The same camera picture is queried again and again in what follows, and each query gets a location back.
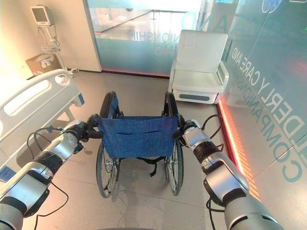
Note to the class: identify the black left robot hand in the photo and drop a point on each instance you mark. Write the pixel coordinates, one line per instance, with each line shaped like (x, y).
(91, 126)

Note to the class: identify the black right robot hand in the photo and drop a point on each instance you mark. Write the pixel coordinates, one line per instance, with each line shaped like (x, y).
(180, 127)

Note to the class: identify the blue fabric wheelchair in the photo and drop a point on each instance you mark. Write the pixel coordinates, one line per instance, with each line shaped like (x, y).
(139, 139)

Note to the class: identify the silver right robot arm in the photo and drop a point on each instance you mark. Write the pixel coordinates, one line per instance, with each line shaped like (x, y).
(223, 172)

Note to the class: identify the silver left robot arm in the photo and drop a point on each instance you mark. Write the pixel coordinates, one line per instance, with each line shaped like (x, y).
(40, 165)

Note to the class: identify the white hospital bed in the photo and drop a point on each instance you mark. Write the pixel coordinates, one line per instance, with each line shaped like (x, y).
(31, 100)

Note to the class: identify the white armchair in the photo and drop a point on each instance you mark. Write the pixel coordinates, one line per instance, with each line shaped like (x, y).
(199, 72)

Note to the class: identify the brown cardboard box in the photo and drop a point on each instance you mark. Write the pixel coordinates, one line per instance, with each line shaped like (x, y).
(43, 64)

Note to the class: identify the white monitor stand with basket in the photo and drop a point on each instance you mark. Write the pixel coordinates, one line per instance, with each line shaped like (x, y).
(53, 48)

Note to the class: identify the white patient monitor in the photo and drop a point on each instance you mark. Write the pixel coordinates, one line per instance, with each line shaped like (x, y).
(41, 15)

